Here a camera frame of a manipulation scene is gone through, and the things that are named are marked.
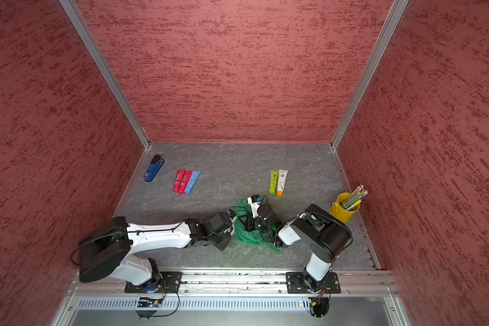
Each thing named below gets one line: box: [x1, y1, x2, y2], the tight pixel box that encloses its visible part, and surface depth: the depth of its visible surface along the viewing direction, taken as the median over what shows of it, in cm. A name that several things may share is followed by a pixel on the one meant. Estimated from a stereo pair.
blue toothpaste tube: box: [184, 169, 202, 195], surface depth 105 cm
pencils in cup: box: [340, 184, 369, 211], surface depth 85 cm
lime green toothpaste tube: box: [268, 169, 280, 195], surface depth 105 cm
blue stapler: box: [143, 154, 165, 183], surface depth 108 cm
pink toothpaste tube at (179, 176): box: [172, 168, 187, 194], surface depth 105 cm
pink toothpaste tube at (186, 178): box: [178, 169, 193, 195], surface depth 103 cm
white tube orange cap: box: [277, 169, 288, 197], surface depth 105 cm
